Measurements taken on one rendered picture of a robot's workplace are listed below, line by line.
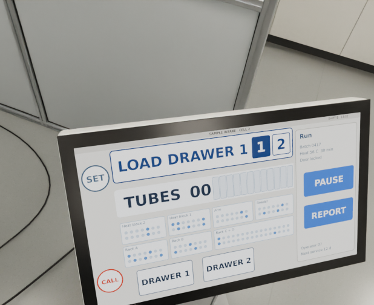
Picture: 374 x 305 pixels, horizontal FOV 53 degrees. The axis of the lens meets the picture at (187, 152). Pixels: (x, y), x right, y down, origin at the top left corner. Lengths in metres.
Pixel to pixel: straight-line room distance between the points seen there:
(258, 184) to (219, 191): 0.07
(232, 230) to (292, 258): 0.13
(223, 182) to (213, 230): 0.08
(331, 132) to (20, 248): 1.47
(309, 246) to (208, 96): 0.92
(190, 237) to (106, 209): 0.15
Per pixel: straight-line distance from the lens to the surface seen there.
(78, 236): 0.61
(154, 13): 1.40
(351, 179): 0.73
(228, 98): 1.49
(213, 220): 0.63
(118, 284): 0.65
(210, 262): 0.66
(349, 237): 0.77
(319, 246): 0.74
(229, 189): 0.62
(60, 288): 1.74
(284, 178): 0.66
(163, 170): 0.58
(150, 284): 0.66
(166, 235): 0.62
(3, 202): 1.99
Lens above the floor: 1.62
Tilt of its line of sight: 52 degrees down
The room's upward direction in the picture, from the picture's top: 9 degrees clockwise
